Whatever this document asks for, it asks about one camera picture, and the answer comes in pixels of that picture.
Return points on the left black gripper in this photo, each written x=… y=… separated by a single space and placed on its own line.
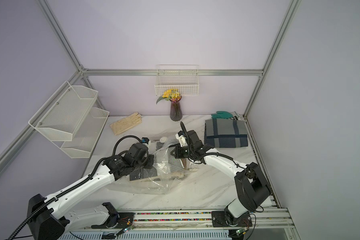
x=149 y=164

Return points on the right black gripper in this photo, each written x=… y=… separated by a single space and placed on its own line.
x=179 y=154

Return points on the clear plastic vacuum bag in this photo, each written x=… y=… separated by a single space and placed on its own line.
x=152 y=186

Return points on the grey blue plaid scarf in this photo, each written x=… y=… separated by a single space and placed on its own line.
x=226 y=133

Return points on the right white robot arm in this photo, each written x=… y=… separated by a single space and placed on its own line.
x=252 y=186

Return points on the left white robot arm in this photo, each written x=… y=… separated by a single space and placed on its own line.
x=50 y=217

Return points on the dark grey folded scarf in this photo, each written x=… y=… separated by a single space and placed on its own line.
x=141 y=174

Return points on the white round bag valve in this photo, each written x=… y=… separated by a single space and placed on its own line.
x=163 y=139

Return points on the dark purple glass vase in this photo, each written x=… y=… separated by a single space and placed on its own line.
x=176 y=111

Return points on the green rubber glove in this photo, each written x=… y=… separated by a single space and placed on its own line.
x=221 y=115

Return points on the beige leather glove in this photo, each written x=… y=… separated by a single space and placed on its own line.
x=126 y=123

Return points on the yellow flower bouquet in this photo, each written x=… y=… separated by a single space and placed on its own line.
x=172 y=95

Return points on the white mesh two-tier shelf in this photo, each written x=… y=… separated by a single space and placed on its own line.
x=71 y=121

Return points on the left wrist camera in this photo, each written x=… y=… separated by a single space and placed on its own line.
x=145 y=140

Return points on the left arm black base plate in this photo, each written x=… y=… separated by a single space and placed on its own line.
x=119 y=221

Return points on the white wire wall basket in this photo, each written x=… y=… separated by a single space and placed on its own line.
x=184 y=78

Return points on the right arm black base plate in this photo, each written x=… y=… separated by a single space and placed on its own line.
x=225 y=219

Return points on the aluminium mounting rail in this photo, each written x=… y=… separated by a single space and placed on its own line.
x=267 y=218

